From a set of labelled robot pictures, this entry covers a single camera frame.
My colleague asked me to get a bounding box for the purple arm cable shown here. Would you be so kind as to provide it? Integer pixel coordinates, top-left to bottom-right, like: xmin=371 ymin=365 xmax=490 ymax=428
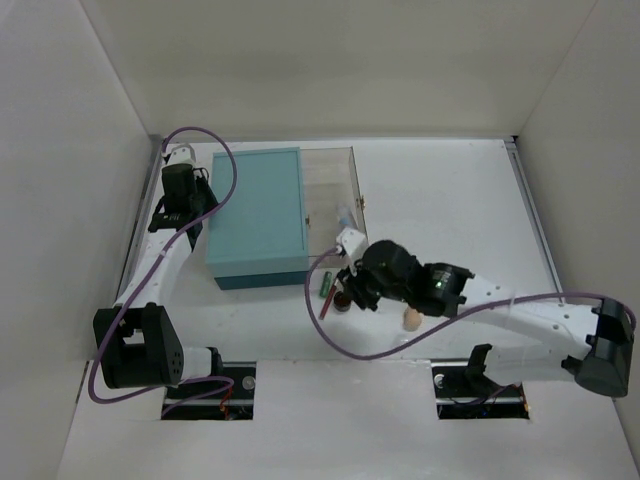
xmin=304 ymin=244 xmax=637 ymax=406
xmin=87 ymin=127 xmax=237 ymax=420

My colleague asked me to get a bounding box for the clear acrylic drawer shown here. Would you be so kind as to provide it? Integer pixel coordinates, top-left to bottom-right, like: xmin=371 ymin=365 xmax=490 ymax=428
xmin=301 ymin=147 xmax=367 ymax=263

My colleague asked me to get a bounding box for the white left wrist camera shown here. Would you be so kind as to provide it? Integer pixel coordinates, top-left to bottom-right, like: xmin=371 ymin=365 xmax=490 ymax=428
xmin=164 ymin=143 xmax=196 ymax=167

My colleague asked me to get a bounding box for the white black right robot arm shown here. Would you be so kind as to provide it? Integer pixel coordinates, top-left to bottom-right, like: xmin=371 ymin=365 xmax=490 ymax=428
xmin=338 ymin=239 xmax=636 ymax=398

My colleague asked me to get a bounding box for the teal makeup box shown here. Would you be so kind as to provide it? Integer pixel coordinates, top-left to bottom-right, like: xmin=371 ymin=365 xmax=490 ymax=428
xmin=205 ymin=147 xmax=309 ymax=290

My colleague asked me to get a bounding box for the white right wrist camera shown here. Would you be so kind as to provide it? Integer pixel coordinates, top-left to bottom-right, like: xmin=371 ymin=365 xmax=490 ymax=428
xmin=336 ymin=227 xmax=369 ymax=267

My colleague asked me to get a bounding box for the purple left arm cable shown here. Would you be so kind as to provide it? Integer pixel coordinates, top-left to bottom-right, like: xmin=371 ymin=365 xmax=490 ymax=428
xmin=87 ymin=127 xmax=237 ymax=420

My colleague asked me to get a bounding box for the beige makeup sponge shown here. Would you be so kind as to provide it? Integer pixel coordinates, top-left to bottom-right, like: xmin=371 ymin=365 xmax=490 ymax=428
xmin=403 ymin=307 xmax=422 ymax=332

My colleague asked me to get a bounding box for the brown round jar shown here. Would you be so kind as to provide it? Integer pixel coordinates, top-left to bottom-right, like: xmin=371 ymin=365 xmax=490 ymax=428
xmin=332 ymin=291 xmax=352 ymax=313

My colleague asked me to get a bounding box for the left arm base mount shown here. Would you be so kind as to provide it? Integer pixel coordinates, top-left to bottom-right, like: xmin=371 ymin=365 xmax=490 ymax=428
xmin=160 ymin=362 xmax=257 ymax=421

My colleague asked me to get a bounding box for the green tube left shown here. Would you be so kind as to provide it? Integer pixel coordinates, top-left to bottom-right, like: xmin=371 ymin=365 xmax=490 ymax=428
xmin=319 ymin=271 xmax=333 ymax=298

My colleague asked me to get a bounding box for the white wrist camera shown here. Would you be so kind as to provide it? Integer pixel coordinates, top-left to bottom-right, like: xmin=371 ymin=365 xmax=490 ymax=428
xmin=164 ymin=143 xmax=196 ymax=167
xmin=336 ymin=227 xmax=369 ymax=267

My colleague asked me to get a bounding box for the clear plastic bottle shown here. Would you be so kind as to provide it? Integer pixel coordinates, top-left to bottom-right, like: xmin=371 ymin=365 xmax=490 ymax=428
xmin=336 ymin=204 xmax=358 ymax=230

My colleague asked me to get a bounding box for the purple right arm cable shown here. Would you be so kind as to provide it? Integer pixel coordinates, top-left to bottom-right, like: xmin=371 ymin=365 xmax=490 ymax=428
xmin=304 ymin=244 xmax=637 ymax=406

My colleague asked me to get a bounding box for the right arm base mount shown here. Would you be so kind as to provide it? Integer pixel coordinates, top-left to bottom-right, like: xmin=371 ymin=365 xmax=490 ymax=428
xmin=431 ymin=344 xmax=529 ymax=420

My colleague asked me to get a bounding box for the red makeup pencil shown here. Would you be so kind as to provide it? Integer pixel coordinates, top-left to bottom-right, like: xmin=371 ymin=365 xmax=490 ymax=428
xmin=319 ymin=280 xmax=339 ymax=320

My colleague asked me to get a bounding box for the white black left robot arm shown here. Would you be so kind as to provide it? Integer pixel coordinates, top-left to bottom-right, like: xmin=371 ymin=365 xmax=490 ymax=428
xmin=93 ymin=161 xmax=225 ymax=399

